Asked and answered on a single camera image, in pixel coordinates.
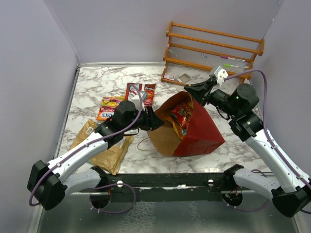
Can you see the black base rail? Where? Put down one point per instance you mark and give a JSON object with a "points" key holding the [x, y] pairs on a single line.
{"points": [[160, 187]]}

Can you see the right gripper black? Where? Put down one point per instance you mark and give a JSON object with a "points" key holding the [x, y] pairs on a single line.
{"points": [[200, 92]]}

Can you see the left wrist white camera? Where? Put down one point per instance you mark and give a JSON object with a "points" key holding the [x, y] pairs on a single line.
{"points": [[138, 100]]}

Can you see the wrist white camera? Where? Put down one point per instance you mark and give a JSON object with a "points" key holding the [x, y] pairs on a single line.
{"points": [[218, 74], [138, 100]]}

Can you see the orange Fox's candy bag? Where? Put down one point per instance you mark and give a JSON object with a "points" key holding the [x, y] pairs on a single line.
{"points": [[108, 106]]}

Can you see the red Doritos chip bag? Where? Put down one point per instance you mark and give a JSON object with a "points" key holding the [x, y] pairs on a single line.
{"points": [[147, 92]]}

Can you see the red snack packet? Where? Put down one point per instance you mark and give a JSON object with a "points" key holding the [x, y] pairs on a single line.
{"points": [[180, 115]]}

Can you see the open grey small box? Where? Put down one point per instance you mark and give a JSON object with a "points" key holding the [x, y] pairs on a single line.
{"points": [[184, 78]]}

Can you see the red white small box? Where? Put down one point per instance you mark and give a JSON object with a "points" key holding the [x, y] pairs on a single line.
{"points": [[169, 77]]}

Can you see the orange yellow chip bag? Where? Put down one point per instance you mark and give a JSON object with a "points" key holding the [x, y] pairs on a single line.
{"points": [[175, 126]]}

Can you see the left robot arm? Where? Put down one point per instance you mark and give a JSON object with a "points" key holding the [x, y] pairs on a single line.
{"points": [[50, 182]]}

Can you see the orange wooden rack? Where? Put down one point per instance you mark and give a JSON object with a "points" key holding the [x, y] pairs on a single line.
{"points": [[201, 49]]}

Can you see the green marker pen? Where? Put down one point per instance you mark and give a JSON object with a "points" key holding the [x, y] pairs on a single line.
{"points": [[236, 66]]}

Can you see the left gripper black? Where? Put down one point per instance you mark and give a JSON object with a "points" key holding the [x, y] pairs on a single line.
{"points": [[152, 121]]}

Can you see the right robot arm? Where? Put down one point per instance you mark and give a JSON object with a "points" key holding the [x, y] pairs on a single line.
{"points": [[291, 191]]}

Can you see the pink marker pen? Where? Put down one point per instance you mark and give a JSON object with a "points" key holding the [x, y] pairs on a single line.
{"points": [[231, 58]]}

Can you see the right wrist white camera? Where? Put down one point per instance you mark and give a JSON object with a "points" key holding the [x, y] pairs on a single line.
{"points": [[218, 74]]}

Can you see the brown red paper bag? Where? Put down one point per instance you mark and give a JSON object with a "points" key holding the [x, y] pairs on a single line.
{"points": [[202, 137]]}

